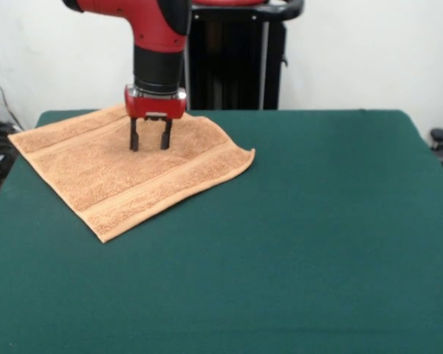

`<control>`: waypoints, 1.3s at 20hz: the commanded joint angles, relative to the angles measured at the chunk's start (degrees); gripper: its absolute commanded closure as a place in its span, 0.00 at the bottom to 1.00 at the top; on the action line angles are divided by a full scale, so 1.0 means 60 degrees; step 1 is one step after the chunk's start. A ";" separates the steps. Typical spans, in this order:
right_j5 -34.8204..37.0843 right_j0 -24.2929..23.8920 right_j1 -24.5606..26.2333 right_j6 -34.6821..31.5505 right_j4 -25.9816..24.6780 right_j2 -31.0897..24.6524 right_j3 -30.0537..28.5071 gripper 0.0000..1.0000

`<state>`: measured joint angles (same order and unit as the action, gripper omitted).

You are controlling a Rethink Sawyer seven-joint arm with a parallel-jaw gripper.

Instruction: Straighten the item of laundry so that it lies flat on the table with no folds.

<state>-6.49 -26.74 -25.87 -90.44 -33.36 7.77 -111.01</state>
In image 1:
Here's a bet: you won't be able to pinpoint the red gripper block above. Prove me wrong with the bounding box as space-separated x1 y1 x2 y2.
123 84 188 153

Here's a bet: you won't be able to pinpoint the tan terry towel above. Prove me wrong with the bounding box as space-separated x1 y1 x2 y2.
7 104 257 245

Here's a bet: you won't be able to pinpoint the dark green table cloth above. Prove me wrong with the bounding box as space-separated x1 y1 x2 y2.
0 108 443 354

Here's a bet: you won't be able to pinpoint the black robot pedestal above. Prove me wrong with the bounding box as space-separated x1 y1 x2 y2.
182 0 305 111

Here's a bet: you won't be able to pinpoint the black cable bundle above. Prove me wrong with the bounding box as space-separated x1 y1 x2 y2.
0 120 25 136

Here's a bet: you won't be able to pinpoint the grey wall cables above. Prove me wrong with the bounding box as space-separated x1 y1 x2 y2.
0 67 27 138

